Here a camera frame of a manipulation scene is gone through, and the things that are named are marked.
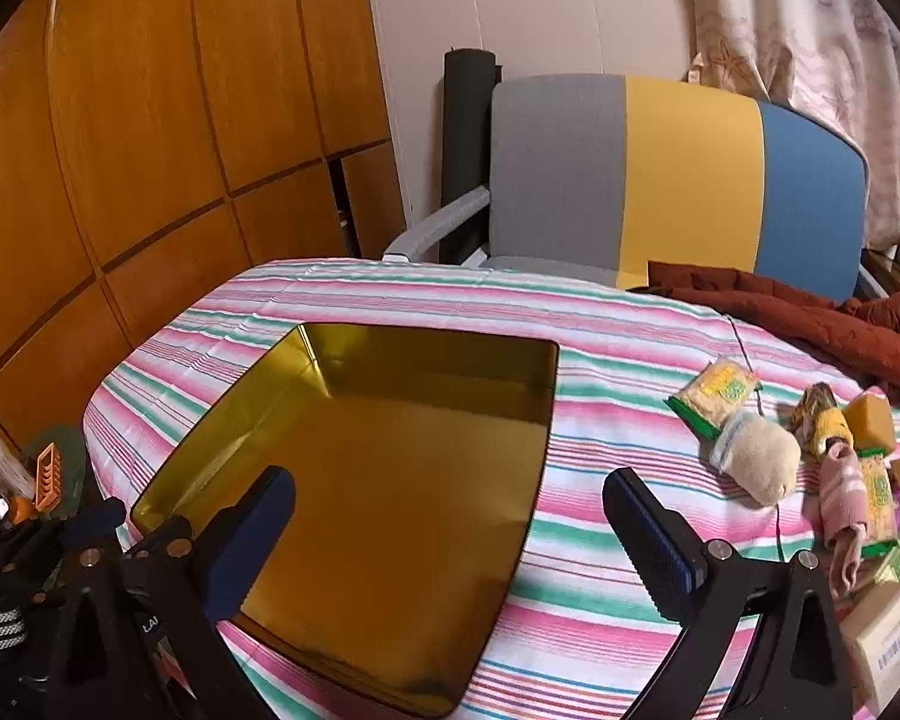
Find rust brown jacket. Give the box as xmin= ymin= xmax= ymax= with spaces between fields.
xmin=628 ymin=261 xmax=900 ymax=410

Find pale patterned curtain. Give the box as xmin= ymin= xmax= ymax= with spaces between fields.
xmin=682 ymin=0 xmax=900 ymax=252

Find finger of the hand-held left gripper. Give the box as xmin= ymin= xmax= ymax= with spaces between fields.
xmin=0 ymin=496 xmax=127 ymax=593

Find yellow brown toy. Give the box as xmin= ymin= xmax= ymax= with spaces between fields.
xmin=791 ymin=382 xmax=853 ymax=460

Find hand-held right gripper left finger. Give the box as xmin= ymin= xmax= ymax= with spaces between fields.
xmin=45 ymin=465 xmax=297 ymax=720

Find pink green striped tablecloth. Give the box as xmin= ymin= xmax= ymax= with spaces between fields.
xmin=82 ymin=259 xmax=900 ymax=720

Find yellow green snack packet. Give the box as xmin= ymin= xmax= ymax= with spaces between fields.
xmin=664 ymin=356 xmax=764 ymax=440
xmin=855 ymin=454 xmax=900 ymax=557

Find pink sock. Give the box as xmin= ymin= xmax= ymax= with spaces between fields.
xmin=802 ymin=442 xmax=871 ymax=598

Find gold metal tin container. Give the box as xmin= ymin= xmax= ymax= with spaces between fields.
xmin=131 ymin=322 xmax=560 ymax=718

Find grey yellow blue chair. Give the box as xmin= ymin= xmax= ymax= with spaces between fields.
xmin=382 ymin=73 xmax=890 ymax=302

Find black rolled mat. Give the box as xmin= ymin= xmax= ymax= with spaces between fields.
xmin=441 ymin=49 xmax=502 ymax=265

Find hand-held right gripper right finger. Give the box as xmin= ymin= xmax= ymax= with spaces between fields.
xmin=602 ymin=467 xmax=856 ymax=720

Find orange ribbed plastic part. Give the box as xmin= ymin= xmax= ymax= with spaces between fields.
xmin=34 ymin=444 xmax=62 ymax=508

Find white cardboard box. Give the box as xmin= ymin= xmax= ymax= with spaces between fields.
xmin=838 ymin=581 xmax=900 ymax=715

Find wooden wardrobe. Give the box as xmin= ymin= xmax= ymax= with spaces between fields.
xmin=0 ymin=0 xmax=410 ymax=458

